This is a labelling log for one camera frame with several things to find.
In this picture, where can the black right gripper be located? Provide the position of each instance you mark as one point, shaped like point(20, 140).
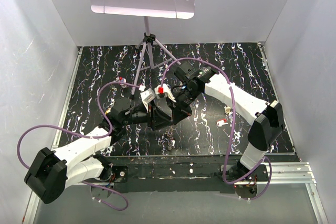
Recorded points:
point(180, 113)

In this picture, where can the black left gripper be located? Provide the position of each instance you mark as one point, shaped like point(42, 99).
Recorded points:
point(154, 125)

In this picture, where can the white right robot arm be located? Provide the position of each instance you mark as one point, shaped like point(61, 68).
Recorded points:
point(266, 119)

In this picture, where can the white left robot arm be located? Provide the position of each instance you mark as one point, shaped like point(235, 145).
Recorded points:
point(52, 171)

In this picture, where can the cream key tag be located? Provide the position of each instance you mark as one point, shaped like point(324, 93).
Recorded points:
point(228, 109)

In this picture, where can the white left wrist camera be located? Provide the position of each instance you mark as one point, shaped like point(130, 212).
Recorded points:
point(147, 95)

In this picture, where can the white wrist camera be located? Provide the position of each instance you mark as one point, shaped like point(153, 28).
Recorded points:
point(163, 91)
point(147, 95)

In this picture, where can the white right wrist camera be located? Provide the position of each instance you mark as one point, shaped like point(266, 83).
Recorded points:
point(163, 91)

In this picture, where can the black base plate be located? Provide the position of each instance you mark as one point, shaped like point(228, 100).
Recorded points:
point(169, 173)

